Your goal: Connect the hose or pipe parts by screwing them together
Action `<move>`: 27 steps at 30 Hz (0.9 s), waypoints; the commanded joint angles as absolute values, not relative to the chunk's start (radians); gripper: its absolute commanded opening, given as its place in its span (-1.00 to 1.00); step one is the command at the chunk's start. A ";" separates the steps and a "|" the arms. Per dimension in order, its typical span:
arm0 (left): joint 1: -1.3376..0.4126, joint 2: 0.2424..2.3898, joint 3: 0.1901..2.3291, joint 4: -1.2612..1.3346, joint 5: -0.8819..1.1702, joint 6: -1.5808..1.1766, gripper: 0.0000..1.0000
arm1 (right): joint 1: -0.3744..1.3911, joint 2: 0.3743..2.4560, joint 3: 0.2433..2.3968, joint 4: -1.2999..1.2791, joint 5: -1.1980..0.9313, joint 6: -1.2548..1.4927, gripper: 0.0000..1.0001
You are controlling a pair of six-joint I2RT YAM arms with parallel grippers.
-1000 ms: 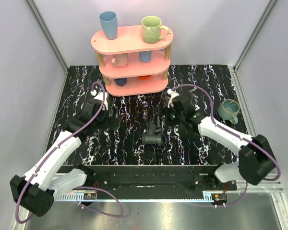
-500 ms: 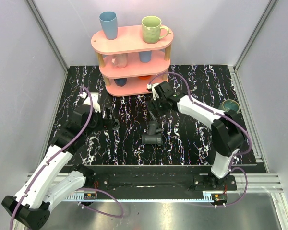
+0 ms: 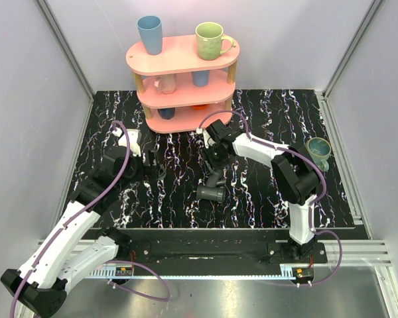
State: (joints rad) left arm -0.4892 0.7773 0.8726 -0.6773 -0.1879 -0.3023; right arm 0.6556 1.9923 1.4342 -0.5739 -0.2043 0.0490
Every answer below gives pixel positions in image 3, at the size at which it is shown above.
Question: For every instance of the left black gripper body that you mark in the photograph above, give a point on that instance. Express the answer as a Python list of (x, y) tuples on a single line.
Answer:
[(150, 159)]

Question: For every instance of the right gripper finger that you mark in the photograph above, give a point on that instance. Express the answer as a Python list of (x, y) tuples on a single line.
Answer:
[(224, 160), (211, 171)]

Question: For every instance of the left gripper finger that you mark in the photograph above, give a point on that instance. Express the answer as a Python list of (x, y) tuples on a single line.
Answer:
[(150, 158), (150, 172)]

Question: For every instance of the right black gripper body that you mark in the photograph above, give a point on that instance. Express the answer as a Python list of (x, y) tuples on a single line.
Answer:
[(213, 154)]

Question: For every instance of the grey threaded pipe nut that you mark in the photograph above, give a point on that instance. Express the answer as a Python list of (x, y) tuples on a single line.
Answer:
[(161, 174)]

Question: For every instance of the grey pipe tee fitting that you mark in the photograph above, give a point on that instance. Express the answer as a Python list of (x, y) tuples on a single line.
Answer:
[(212, 190)]

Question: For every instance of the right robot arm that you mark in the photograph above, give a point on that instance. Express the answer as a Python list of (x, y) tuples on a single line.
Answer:
[(297, 178)]

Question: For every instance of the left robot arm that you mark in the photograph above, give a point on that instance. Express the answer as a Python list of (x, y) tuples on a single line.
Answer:
[(44, 281)]

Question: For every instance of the dark blue cup bottom shelf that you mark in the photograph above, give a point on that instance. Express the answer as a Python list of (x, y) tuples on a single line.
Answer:
[(166, 113)]

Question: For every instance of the orange bowl bottom shelf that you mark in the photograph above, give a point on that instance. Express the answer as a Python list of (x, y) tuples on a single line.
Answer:
[(200, 107)]

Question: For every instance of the pink three-tier shelf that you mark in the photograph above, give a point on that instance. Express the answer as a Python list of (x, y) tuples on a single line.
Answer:
[(179, 57)]

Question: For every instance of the pink glass mug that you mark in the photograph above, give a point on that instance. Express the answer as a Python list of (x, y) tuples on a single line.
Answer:
[(166, 83)]

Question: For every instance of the blue cup middle shelf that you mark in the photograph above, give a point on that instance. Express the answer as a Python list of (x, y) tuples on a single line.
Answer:
[(200, 78)]

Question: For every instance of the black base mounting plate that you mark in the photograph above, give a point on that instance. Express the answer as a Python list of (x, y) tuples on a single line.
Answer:
[(219, 252)]

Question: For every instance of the teal ceramic mug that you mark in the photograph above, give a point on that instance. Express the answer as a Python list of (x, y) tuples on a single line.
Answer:
[(318, 151)]

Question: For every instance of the light green mug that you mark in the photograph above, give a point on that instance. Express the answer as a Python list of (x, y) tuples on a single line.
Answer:
[(211, 42)]

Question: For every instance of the tall blue tumbler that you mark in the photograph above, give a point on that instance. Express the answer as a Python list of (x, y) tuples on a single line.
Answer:
[(151, 33)]

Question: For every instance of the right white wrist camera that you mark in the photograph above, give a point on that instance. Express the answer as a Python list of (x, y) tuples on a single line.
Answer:
[(208, 140)]

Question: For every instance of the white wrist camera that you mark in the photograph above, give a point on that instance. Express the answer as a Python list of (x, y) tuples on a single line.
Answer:
[(134, 136), (208, 140)]

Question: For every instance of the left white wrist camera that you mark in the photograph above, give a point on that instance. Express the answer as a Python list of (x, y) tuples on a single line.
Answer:
[(134, 136)]

